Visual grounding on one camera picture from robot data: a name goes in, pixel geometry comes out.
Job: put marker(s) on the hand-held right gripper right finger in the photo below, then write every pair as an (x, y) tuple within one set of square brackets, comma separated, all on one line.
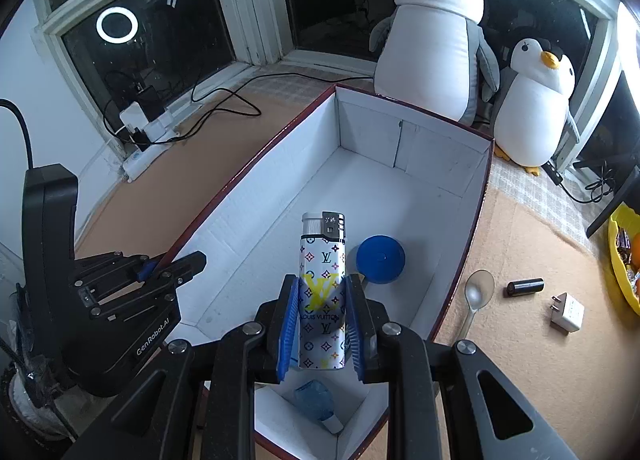
[(355, 325)]

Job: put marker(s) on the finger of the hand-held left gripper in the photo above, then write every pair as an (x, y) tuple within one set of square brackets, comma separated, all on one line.
[(185, 267), (145, 270)]

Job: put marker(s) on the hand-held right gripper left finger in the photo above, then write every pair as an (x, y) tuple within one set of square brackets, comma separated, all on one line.
[(287, 330)]

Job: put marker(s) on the white patterned lighter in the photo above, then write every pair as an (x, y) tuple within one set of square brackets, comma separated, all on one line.
[(322, 265)]

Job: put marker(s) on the blue round lid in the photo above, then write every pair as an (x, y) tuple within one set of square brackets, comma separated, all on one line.
[(380, 257)]

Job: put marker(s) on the small blue translucent bottle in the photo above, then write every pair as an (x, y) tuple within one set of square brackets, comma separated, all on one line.
[(312, 400)]

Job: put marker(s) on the white cardboard box red rim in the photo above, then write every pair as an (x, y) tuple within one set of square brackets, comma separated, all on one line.
[(425, 200)]

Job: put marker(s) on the white power strip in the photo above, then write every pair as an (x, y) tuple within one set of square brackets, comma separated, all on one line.
[(142, 160)]

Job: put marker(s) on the clear plastic spoon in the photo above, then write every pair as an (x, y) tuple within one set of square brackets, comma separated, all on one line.
[(479, 290)]

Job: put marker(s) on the black plug adapter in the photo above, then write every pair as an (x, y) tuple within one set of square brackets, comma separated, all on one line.
[(137, 136)]

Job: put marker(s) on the white plug on strip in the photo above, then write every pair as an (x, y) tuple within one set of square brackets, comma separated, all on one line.
[(157, 125)]

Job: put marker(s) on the white charger block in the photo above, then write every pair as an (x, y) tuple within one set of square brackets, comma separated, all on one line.
[(131, 115)]

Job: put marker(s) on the black cylinder battery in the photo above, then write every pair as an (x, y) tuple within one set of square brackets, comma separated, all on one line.
[(525, 286)]

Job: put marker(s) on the tan blanket plaid border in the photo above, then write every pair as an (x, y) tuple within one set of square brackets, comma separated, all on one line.
[(525, 240)]

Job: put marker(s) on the large penguin plush toy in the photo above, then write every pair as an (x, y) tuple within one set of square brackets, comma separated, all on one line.
[(425, 65)]

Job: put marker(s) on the small penguin plush toy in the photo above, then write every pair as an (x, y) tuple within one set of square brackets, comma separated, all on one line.
[(532, 120)]

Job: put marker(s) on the yellow fruit bowl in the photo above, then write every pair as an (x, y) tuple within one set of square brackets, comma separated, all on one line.
[(616, 250)]

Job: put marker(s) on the black light stand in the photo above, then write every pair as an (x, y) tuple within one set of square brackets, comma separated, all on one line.
[(612, 212)]

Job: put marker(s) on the dark candy wrapper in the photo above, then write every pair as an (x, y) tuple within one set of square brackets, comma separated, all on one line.
[(625, 242)]

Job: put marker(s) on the orange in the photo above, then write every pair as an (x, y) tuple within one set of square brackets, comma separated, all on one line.
[(636, 250)]

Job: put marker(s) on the white wall plug adapter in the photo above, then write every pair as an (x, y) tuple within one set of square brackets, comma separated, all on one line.
[(567, 315)]

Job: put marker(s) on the white window frame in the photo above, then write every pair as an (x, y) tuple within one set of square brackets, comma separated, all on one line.
[(250, 0)]

